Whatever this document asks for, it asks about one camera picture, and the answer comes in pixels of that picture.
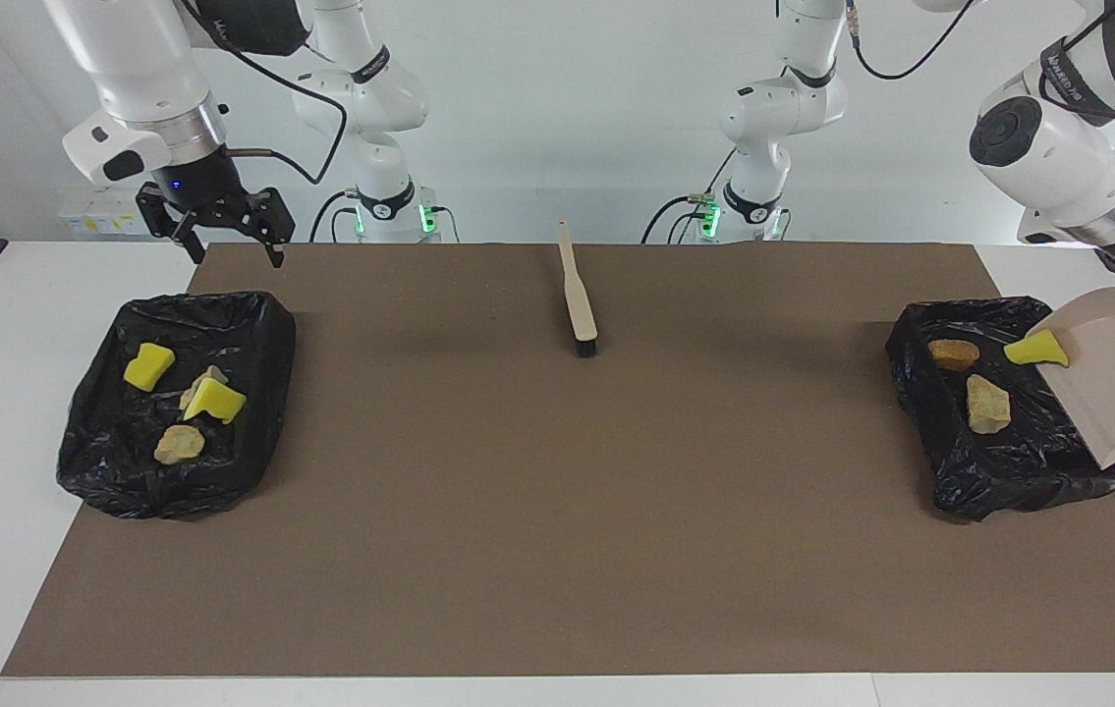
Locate small yellow green sponge piece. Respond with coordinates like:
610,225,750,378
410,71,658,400
1002,328,1072,370

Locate large brown table mat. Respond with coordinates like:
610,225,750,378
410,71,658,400
0,243,1115,679

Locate black left base cable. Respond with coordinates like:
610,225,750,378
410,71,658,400
641,147,737,246

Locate black right base cable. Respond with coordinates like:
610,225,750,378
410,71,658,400
309,190,366,244

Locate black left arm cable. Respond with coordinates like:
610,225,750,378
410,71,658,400
844,0,1115,127

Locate black bag-lined bin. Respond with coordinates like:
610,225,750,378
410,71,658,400
885,296,1115,523
56,291,298,521

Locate beige foam chunk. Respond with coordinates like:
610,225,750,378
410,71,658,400
965,373,1014,436
177,364,230,412
152,423,207,467

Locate orange-brown nugget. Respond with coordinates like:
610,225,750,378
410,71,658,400
926,338,981,373

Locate notched yellow sponge piece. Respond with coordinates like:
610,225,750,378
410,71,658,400
122,341,178,394

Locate blocky yellow sponge piece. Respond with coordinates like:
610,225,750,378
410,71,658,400
182,378,249,426

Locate black base cable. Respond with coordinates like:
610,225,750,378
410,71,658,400
309,190,366,244
641,147,737,246

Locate white wall socket box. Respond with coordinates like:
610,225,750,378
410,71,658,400
56,187,165,238

